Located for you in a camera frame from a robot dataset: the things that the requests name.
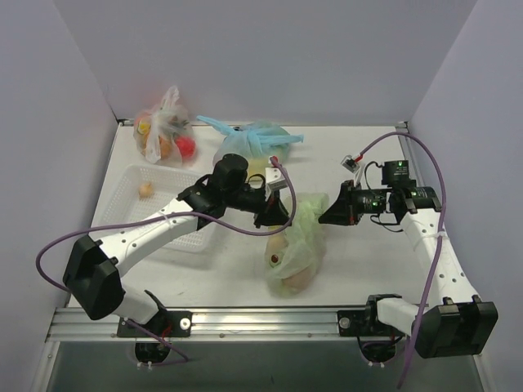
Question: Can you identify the small tan fake fruit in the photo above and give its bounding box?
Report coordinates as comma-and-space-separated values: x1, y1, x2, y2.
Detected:
138, 182, 154, 199

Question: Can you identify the clear tied bag of fruits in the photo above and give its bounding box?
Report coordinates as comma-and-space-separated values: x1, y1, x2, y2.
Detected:
133, 86, 196, 167

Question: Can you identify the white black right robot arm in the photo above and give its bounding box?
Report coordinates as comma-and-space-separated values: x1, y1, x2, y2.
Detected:
319, 160, 498, 359

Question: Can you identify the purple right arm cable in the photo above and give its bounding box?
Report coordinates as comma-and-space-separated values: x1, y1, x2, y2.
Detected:
353, 131, 447, 389

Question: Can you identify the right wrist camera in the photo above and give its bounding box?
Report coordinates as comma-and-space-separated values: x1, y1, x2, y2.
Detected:
342, 154, 364, 185

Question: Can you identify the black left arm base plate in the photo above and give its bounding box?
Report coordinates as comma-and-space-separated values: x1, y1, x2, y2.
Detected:
116, 310, 193, 338

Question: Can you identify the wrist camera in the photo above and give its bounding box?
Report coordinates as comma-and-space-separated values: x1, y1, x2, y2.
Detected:
342, 154, 364, 185
265, 167, 288, 194

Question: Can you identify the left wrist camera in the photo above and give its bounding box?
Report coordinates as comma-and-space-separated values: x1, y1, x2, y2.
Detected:
265, 167, 288, 194

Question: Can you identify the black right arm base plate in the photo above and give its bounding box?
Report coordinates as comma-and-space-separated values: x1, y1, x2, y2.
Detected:
337, 310, 398, 338

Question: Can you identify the aluminium front rail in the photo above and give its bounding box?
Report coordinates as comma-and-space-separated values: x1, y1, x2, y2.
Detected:
46, 306, 402, 343

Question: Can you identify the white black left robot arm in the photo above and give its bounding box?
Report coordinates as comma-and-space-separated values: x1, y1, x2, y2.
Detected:
63, 154, 297, 336

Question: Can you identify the white perforated plastic basket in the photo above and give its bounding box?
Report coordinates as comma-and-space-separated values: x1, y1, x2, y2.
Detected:
94, 164, 215, 259

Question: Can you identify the light green avocado plastic bag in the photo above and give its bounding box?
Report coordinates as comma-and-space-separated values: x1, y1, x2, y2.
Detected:
264, 193, 329, 297

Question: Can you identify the blue tied plastic bag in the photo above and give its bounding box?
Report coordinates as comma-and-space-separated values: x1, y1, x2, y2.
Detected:
197, 115, 304, 176

